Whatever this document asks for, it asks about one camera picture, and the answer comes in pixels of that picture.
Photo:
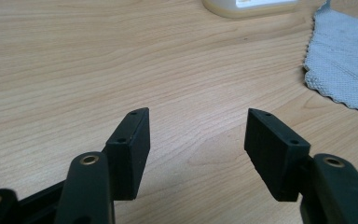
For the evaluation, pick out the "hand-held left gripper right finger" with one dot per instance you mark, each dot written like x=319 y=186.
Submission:
x=276 y=155

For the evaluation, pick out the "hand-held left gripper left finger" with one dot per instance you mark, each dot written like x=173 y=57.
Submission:
x=130 y=161

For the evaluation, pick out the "grey cloth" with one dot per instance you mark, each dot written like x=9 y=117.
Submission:
x=343 y=59

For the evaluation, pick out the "cream container with white label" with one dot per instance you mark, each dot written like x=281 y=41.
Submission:
x=248 y=7

